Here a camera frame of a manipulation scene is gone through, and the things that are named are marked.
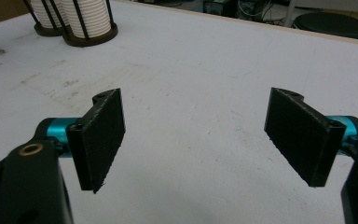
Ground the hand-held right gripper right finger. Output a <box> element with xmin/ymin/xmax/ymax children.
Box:
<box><xmin>264</xmin><ymin>87</ymin><xmax>358</xmax><ymax>188</ymax></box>

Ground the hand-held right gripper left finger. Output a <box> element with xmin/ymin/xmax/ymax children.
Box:
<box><xmin>46</xmin><ymin>88</ymin><xmax>126</xmax><ymax>194</ymax></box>

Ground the stack of floral paper cups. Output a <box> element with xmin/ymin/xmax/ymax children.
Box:
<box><xmin>61</xmin><ymin>0</ymin><xmax>113</xmax><ymax>39</ymax></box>
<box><xmin>30</xmin><ymin>0</ymin><xmax>70</xmax><ymax>30</ymax></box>

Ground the round black stool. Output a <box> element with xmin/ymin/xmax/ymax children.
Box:
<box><xmin>293</xmin><ymin>11</ymin><xmax>358</xmax><ymax>41</ymax></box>

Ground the dark equipment box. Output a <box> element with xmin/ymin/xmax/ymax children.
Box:
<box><xmin>202</xmin><ymin>0</ymin><xmax>241</xmax><ymax>19</ymax></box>

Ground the white metal post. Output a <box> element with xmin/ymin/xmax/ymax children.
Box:
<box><xmin>283</xmin><ymin>0</ymin><xmax>300</xmax><ymax>28</ymax></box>

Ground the bundle of cables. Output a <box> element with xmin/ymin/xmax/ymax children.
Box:
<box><xmin>238</xmin><ymin>0</ymin><xmax>286</xmax><ymax>26</ymax></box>

